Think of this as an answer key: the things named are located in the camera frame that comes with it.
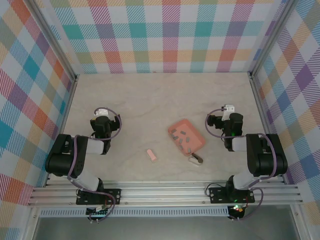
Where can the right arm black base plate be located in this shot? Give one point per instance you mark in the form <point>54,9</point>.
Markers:
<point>217,196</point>

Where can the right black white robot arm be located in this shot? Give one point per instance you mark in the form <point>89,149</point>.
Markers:
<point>265,160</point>

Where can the long aluminium base rail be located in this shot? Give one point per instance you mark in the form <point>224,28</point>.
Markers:
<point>162,193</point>

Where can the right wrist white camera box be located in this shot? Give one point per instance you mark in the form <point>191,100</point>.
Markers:
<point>229,109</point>

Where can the aluminium side rail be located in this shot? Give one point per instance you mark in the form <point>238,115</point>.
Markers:
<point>68,100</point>
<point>258,100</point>

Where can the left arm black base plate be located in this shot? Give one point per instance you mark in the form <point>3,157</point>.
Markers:
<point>116,192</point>

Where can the right aluminium frame post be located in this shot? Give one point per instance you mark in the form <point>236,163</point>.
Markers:
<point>269,37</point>

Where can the aluminium frame post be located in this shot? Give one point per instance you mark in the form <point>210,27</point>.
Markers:
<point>57,42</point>
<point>269,37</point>

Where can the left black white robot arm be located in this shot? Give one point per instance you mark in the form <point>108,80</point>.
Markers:
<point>60,160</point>

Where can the left aluminium frame post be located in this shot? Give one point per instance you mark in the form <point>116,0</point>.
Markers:
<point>57,42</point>

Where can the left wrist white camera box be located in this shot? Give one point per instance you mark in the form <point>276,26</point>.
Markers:
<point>102,113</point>

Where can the pink plastic tray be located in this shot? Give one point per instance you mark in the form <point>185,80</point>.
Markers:
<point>192,132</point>

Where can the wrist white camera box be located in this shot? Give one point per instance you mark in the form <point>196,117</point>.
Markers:
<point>229,109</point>
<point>102,113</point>

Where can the left aluminium side rail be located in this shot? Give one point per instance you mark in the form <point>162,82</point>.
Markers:
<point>68,100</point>

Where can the silver USB stick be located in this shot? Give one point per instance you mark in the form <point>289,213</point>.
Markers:
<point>195,160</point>

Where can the right aluminium side rail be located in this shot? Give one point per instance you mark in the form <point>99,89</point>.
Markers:
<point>258,100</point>

